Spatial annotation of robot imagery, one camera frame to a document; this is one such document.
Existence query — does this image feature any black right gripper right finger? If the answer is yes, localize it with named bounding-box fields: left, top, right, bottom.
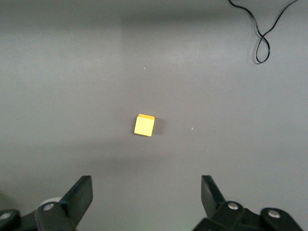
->
left=192, top=175, right=304, bottom=231

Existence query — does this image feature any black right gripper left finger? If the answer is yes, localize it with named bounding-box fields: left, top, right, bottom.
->
left=0, top=175, right=94, bottom=231

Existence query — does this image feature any yellow cube block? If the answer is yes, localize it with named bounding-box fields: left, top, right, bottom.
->
left=133, top=114, right=155, bottom=138

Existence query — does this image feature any thin black loose cable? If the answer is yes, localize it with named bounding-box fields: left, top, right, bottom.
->
left=228, top=0, right=297, bottom=64

